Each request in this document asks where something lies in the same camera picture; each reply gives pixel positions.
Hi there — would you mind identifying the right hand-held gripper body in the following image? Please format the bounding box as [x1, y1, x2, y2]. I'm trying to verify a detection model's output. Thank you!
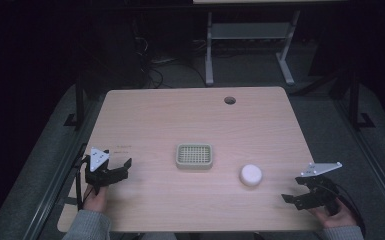
[294, 161, 343, 216]

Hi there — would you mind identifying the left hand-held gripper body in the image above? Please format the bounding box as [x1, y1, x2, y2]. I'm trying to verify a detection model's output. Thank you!
[84, 147, 125, 196]

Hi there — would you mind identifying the person's left hand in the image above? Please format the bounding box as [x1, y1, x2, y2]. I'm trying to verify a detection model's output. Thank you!
[82, 184, 110, 215]

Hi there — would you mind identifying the person's right hand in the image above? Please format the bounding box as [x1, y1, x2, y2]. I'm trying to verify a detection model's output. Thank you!
[307, 197, 360, 230]

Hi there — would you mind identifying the white round soap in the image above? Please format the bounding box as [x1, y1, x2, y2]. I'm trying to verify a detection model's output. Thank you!
[239, 163, 264, 187]

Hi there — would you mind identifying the beige soap dish with grid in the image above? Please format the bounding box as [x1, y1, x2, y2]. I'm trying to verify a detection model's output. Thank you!
[175, 142, 214, 170]

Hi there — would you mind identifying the black metal stand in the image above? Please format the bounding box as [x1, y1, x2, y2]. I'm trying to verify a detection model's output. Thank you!
[63, 74, 88, 132]
[344, 68, 377, 132]

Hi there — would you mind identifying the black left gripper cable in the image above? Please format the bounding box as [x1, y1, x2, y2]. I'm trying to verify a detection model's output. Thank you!
[75, 143, 92, 212]

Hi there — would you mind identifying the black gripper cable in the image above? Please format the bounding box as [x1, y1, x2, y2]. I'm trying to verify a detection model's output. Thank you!
[324, 183, 367, 238]
[75, 143, 92, 212]

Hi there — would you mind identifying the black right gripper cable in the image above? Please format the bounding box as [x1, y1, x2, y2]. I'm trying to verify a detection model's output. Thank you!
[324, 183, 367, 238]

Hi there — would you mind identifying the grey metal frame rail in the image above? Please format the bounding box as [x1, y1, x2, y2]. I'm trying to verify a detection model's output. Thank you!
[21, 99, 96, 240]
[331, 98, 385, 221]

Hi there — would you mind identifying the bundle of floor cables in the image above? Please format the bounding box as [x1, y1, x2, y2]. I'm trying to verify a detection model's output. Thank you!
[131, 18, 211, 90]

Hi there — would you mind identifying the white metal desk frame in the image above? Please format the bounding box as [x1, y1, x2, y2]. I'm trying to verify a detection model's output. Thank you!
[192, 0, 348, 87]

